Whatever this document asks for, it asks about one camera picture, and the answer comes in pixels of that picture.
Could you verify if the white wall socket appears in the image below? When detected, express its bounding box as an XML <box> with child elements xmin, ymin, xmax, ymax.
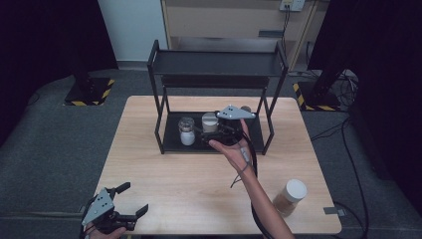
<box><xmin>279</xmin><ymin>0</ymin><xmax>307</xmax><ymax>13</ymax></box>

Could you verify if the grey cabinet label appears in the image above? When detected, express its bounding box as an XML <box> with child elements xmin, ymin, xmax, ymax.
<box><xmin>258</xmin><ymin>30</ymin><xmax>285</xmax><ymax>38</ymax></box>

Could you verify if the silver-lidded glass shaker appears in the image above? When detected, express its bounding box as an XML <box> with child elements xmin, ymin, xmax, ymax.
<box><xmin>177</xmin><ymin>117</ymin><xmax>197</xmax><ymax>147</ymax></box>

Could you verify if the white-lidded jar of white powder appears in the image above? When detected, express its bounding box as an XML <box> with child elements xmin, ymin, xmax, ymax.
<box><xmin>201</xmin><ymin>112</ymin><xmax>220</xmax><ymax>134</ymax></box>

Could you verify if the black metal two-tier rack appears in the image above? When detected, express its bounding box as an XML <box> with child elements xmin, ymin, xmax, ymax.
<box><xmin>146</xmin><ymin>39</ymin><xmax>290</xmax><ymax>156</ymax></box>

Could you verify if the short black floor cable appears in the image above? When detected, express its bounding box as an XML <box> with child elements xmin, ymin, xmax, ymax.
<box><xmin>310</xmin><ymin>118</ymin><xmax>351</xmax><ymax>142</ymax></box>

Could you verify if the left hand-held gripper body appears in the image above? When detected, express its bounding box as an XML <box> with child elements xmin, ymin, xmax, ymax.
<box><xmin>81</xmin><ymin>187</ymin><xmax>137</xmax><ymax>235</ymax></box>

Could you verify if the grey tape piece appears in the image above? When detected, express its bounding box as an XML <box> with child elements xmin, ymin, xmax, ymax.
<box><xmin>322</xmin><ymin>206</ymin><xmax>347</xmax><ymax>217</ymax></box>

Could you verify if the black curtain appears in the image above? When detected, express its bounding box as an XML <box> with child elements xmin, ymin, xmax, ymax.
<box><xmin>0</xmin><ymin>0</ymin><xmax>118</xmax><ymax>147</ymax></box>
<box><xmin>307</xmin><ymin>0</ymin><xmax>422</xmax><ymax>207</ymax></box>

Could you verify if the tangle of black cables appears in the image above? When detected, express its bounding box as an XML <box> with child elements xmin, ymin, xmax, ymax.
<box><xmin>336</xmin><ymin>69</ymin><xmax>360</xmax><ymax>109</ymax></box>

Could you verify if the light wooden cabinet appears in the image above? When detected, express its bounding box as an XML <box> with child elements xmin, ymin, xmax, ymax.
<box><xmin>160</xmin><ymin>0</ymin><xmax>321</xmax><ymax>71</ymax></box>

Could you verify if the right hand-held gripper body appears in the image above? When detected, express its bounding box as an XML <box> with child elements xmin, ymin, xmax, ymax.
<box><xmin>215</xmin><ymin>105</ymin><xmax>258</xmax><ymax>147</ymax></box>

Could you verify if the black stand with striped base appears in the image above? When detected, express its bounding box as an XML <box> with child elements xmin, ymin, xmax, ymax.
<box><xmin>292</xmin><ymin>63</ymin><xmax>349</xmax><ymax>113</ymax></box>
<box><xmin>63</xmin><ymin>59</ymin><xmax>115</xmax><ymax>108</ymax></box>

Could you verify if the right hand-held gripper cable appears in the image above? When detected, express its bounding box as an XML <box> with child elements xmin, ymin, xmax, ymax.
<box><xmin>241</xmin><ymin>130</ymin><xmax>275</xmax><ymax>239</ymax></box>

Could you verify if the person's left hand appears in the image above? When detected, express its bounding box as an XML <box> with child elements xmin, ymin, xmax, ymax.
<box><xmin>84</xmin><ymin>222</ymin><xmax>127</xmax><ymax>239</ymax></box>

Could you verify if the grey wrist strap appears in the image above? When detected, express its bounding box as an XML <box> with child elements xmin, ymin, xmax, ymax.
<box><xmin>230</xmin><ymin>146</ymin><xmax>252</xmax><ymax>189</ymax></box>

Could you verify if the person's right hand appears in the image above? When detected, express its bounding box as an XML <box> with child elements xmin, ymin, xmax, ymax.
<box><xmin>208</xmin><ymin>118</ymin><xmax>257</xmax><ymax>176</ymax></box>

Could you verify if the white-lidded jar of brown powder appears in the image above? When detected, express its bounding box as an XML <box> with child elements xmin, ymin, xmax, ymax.
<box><xmin>272</xmin><ymin>178</ymin><xmax>309</xmax><ymax>218</ymax></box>

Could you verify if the long black floor cable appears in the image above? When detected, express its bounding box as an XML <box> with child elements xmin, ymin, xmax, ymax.
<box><xmin>332</xmin><ymin>118</ymin><xmax>370</xmax><ymax>239</ymax></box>

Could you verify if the black socket cable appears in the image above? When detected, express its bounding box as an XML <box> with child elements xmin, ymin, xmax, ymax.
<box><xmin>281</xmin><ymin>8</ymin><xmax>293</xmax><ymax>54</ymax></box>

